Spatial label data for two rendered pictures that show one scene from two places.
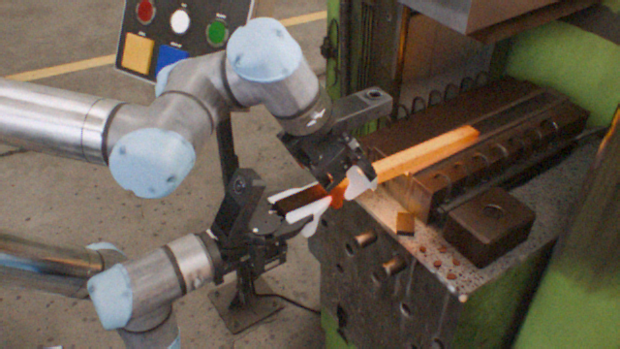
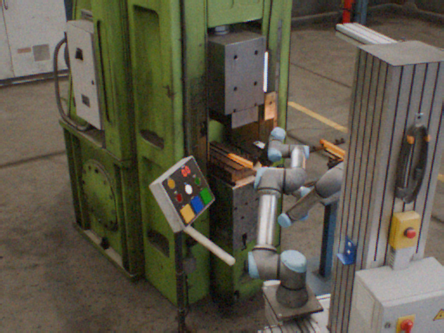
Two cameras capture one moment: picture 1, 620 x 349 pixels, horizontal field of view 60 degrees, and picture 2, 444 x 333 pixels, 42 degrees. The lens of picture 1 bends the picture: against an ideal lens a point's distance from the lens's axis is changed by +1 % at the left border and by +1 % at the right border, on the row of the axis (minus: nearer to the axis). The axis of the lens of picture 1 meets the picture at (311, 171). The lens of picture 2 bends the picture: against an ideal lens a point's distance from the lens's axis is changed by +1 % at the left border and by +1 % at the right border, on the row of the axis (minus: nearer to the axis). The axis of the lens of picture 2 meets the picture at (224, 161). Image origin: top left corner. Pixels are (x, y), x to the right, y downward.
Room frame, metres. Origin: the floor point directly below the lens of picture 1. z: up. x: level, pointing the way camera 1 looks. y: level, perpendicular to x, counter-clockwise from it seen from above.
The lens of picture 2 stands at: (1.12, 2.93, 2.58)
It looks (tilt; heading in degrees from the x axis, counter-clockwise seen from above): 27 degrees down; 265
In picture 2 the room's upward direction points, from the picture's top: straight up
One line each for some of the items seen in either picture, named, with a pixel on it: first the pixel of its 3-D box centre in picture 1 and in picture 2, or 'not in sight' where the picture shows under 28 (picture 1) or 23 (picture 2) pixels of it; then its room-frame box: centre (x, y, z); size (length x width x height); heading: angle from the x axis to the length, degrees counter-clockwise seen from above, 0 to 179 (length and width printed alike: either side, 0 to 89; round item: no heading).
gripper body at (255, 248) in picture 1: (242, 242); not in sight; (0.53, 0.10, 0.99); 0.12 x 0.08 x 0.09; 124
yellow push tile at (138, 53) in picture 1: (139, 53); (186, 213); (1.09, 0.39, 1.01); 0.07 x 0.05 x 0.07; 59
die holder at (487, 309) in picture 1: (471, 242); (228, 192); (0.80, -0.36, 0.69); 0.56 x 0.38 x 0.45; 124
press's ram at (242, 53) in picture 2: not in sight; (228, 66); (0.80, -0.34, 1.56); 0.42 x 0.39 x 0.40; 124
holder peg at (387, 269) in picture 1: (392, 267); not in sight; (0.58, -0.14, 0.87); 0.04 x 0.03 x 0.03; 124
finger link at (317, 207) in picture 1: (309, 221); not in sight; (0.57, 0.00, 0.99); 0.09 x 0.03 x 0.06; 121
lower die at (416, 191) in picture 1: (473, 137); (222, 159); (0.84, -0.32, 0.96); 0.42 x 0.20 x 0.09; 124
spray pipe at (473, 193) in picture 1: (507, 176); not in sight; (0.72, -0.35, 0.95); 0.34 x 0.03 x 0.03; 124
